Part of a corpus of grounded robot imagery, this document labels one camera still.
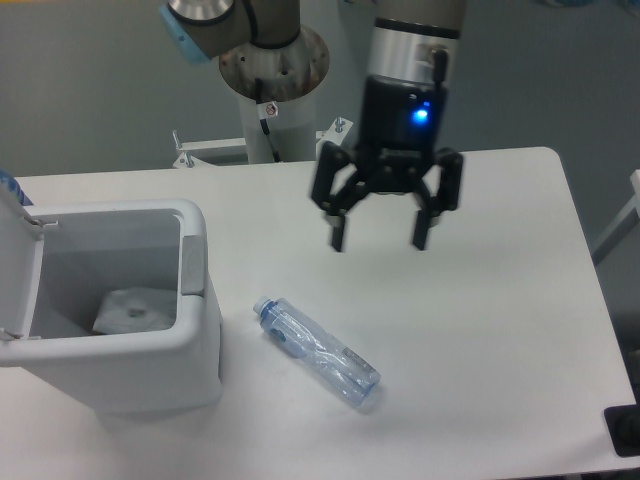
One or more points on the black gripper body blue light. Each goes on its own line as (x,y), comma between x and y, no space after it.
(399,125)

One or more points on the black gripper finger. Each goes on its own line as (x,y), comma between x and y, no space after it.
(431,206)
(333,159)

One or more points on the white plastic wrapper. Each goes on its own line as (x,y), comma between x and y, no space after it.
(136,310)

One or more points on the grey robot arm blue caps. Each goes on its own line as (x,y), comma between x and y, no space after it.
(412,40)

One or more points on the white plastic trash can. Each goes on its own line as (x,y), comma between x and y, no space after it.
(92,249)

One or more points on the clear crushed plastic bottle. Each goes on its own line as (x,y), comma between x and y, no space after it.
(337,367)

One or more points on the black clamp at table edge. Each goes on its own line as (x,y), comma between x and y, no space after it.
(623,425)

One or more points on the blue object behind lid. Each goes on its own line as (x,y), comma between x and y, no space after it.
(13,186)

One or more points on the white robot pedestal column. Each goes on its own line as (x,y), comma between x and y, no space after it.
(276,89)

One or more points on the white frame at right edge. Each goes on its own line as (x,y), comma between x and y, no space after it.
(620,226)

